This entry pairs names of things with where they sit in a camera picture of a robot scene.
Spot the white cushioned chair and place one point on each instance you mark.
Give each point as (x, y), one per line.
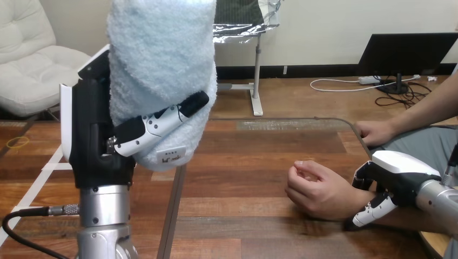
(32, 64)

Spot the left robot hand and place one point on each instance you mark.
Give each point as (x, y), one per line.
(89, 143)

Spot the person's hand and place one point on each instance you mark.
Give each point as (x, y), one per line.
(322, 193)
(375, 131)

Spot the dark screen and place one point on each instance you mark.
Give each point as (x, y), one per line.
(404, 52)

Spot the person's forearm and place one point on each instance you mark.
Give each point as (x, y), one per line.
(429, 103)

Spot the person's body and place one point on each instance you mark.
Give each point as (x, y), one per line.
(422, 143)

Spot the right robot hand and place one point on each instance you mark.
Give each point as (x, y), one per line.
(400, 175)

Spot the white power strip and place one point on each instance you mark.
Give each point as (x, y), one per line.
(368, 80)

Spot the foil sheet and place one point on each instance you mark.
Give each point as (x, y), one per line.
(243, 30)

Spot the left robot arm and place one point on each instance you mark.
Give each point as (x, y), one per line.
(103, 221)

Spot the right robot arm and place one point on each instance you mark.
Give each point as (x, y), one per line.
(438, 200)

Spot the white towel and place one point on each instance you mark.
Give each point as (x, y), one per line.
(161, 53)

